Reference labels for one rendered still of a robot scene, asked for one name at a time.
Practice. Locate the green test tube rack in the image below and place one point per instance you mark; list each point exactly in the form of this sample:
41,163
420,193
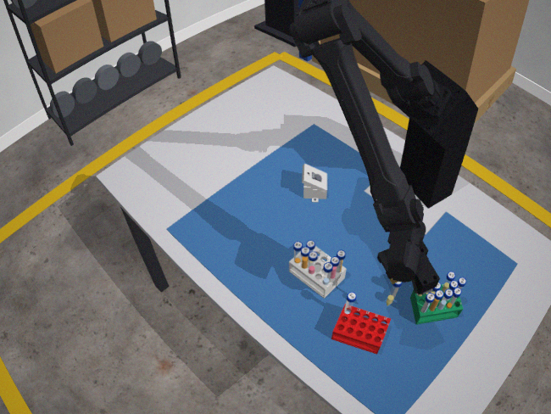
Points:
436,315

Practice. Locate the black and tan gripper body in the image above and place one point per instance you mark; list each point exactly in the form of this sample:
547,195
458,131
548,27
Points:
382,257

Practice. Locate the white tube rack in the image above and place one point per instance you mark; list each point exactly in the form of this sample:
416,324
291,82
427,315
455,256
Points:
310,279

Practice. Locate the test tube with blue cap and pink liquid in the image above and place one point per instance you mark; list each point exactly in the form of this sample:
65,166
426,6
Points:
313,256

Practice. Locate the red tube rack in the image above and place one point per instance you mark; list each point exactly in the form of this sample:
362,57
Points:
371,333

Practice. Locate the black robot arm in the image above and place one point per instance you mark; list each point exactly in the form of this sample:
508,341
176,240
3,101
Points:
396,206

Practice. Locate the blue bench mat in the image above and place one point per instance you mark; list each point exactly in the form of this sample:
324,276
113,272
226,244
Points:
244,235

